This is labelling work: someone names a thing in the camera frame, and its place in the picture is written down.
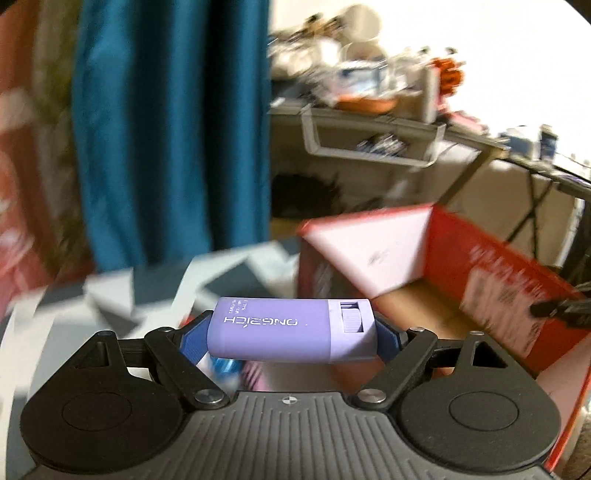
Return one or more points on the red cardboard box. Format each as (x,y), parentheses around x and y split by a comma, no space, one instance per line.
(461,240)

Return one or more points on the blue curtain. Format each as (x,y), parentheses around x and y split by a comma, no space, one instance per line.
(175,138)

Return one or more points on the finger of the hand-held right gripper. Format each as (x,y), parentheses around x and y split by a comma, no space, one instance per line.
(563,309)

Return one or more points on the blue white box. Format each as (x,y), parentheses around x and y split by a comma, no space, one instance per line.
(362,79)

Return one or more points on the round white vanity mirror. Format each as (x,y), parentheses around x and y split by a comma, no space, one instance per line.
(364,27)

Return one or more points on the black bag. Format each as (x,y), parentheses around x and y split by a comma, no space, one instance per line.
(304,194)

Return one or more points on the blue white cup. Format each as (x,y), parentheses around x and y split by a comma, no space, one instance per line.
(548,143)

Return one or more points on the printed wall backdrop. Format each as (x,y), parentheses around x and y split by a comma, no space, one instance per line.
(27,184)

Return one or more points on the blue tissue box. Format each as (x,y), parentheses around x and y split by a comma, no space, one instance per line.
(522,144)

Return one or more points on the black topped white desk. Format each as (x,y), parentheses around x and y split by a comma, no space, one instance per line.
(392,184)

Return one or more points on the purple plastic case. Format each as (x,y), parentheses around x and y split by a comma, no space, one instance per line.
(277,332)

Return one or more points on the orange artificial flowers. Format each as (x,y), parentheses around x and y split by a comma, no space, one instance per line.
(448,74)

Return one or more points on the black side table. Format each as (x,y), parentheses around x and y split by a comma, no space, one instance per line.
(554,173)

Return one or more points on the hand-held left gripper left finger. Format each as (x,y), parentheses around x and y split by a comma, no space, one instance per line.
(194,341)

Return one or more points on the white puffy bag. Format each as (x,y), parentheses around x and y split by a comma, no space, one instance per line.
(300,57)

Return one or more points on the white spray bottle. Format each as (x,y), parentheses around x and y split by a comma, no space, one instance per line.
(430,97)

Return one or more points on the pink checkered pen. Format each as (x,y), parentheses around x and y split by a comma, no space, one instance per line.
(254,376)

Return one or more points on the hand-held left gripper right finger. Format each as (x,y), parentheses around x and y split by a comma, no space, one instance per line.
(388,339)

